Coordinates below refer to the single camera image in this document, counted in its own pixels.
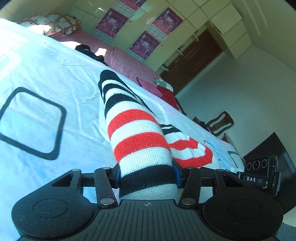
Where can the light blue patterned bedsheet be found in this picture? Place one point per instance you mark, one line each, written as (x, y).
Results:
(52, 117)

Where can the dark wooden chair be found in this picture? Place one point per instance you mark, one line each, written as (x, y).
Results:
(217, 125)

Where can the patterned pillow near headboard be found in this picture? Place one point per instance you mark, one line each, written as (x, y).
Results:
(41, 25)

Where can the patterned pillow by wardrobe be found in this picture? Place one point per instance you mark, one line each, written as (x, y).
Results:
(68, 23)

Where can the striped knit children's sweater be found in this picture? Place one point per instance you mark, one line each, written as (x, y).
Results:
(144, 146)

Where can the pink bed cover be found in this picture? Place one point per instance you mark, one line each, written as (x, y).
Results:
(114, 57)

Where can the pink poster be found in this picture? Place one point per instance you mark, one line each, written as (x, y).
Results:
(143, 46)
(111, 23)
(166, 22)

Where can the magenta folded garment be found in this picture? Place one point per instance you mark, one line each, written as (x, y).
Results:
(149, 87)

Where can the dark brown wooden door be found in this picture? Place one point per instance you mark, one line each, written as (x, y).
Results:
(194, 59)

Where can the upper right pink poster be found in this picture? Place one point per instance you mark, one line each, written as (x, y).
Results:
(166, 22)

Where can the cream built-in wardrobe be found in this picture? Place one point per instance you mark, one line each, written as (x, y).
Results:
(151, 31)

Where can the black garment on bed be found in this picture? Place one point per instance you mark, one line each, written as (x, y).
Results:
(85, 49)

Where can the black television screen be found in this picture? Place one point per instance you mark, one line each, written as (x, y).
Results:
(273, 146)

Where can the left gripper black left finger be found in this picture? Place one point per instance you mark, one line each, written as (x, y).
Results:
(106, 179)

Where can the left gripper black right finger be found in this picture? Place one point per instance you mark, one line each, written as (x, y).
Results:
(189, 179)

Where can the lower right pink poster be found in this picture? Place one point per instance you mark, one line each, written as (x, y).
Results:
(143, 46)

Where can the red folded garment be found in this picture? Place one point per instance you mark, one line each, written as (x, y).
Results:
(168, 97)

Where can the white patterned garment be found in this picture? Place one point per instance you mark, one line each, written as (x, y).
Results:
(162, 83)

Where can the upper left pink poster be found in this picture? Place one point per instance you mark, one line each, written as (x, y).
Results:
(111, 23)

